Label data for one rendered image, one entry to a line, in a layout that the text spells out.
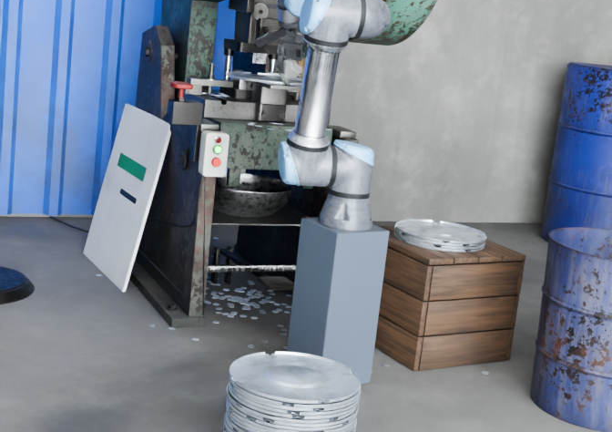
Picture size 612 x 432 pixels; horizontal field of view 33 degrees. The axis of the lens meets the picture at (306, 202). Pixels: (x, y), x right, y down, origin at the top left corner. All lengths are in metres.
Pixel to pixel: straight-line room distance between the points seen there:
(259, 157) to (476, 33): 2.20
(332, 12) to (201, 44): 1.07
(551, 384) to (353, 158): 0.84
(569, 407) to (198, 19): 1.77
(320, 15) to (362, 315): 0.85
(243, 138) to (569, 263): 1.10
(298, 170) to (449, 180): 2.62
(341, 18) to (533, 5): 2.89
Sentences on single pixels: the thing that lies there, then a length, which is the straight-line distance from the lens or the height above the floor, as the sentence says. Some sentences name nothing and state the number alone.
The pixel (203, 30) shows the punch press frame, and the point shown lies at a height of 0.91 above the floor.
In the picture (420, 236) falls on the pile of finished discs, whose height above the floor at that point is 0.38.
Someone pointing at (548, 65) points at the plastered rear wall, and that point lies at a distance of 5.57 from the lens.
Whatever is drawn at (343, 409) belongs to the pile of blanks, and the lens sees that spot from 2.23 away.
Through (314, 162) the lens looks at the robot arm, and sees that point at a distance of 2.78.
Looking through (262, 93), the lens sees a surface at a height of 0.74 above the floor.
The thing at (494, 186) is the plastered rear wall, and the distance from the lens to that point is 5.50.
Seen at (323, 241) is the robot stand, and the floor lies 0.41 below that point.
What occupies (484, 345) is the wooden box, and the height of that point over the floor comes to 0.06.
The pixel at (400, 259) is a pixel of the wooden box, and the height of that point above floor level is 0.31.
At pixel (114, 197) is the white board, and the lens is 3.89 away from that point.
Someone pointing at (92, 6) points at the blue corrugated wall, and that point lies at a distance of 4.52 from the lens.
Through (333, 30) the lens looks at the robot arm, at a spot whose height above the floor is 0.99.
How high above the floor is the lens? 1.07
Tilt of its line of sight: 11 degrees down
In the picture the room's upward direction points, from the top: 6 degrees clockwise
